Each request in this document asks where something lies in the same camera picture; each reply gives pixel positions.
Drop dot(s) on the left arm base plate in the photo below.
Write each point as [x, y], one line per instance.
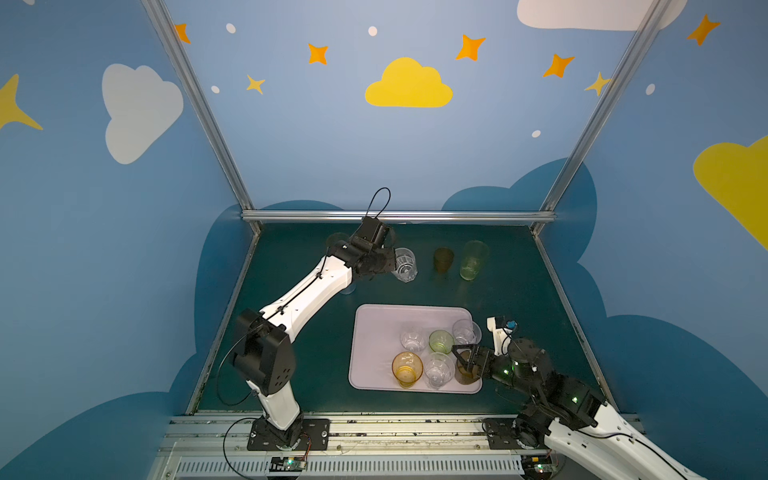
[312, 435]

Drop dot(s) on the short orange glass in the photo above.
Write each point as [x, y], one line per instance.
[407, 368]

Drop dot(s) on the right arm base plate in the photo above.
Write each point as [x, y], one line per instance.
[510, 433]

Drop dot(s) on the left aluminium frame post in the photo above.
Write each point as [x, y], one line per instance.
[162, 23]

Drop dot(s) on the right controller board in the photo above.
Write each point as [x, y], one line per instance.
[537, 468]

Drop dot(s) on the lilac plastic tray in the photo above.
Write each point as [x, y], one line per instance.
[376, 339]

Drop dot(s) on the small green glass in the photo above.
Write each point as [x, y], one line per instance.
[441, 341]

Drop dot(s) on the aluminium frame post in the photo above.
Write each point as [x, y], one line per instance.
[633, 56]
[162, 23]

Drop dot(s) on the dark amber dimpled glass front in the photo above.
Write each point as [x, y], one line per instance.
[463, 375]

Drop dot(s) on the dark amber dimpled glass back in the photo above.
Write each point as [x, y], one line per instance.
[443, 259]

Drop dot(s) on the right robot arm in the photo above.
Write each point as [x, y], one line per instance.
[565, 415]

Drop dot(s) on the tall blue frosted glass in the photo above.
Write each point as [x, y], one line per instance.
[349, 289]

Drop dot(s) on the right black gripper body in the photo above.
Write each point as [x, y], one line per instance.
[480, 362]

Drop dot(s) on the controller board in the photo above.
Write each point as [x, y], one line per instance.
[537, 468]
[287, 465]

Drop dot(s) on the left controller board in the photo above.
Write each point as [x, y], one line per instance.
[287, 465]

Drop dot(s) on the tall green glass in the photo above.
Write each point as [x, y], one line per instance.
[475, 254]

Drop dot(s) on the tall amber glass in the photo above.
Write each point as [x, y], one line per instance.
[334, 238]

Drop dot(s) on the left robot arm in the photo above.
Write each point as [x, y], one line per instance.
[263, 352]

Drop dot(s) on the clear faceted glass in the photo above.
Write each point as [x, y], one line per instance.
[466, 332]
[438, 370]

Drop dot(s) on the back horizontal aluminium frame bar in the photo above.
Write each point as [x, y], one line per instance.
[342, 216]

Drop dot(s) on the dark amber dimpled glass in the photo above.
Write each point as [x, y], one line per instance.
[443, 259]
[463, 375]

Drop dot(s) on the aluminium mounting rail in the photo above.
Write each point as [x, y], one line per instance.
[360, 446]

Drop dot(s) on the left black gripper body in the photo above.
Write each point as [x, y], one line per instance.
[384, 260]

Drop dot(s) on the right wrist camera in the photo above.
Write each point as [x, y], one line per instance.
[502, 329]

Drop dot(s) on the right aluminium frame post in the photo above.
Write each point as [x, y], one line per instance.
[633, 56]

